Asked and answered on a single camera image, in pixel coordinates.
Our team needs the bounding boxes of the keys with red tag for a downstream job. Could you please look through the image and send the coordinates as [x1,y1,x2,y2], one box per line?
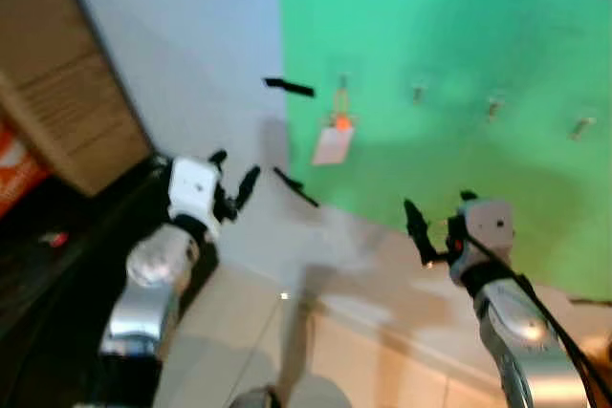
[40,230,70,247]

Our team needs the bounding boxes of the green wall board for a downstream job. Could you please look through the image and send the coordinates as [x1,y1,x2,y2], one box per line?
[276,0,612,302]

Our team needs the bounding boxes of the large printed cardboard box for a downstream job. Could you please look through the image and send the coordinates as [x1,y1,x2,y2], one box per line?
[0,0,156,199]

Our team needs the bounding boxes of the black tape strip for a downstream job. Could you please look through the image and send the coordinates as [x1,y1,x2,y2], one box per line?
[273,166,320,208]
[264,76,316,98]

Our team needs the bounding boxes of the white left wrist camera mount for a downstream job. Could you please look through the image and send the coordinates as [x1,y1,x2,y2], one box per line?
[168,157,224,229]

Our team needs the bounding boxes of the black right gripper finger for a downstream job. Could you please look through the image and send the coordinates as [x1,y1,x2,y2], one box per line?
[404,200,437,266]

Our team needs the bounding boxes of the robot leg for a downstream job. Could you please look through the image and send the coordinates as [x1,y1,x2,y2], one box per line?
[228,384,284,408]

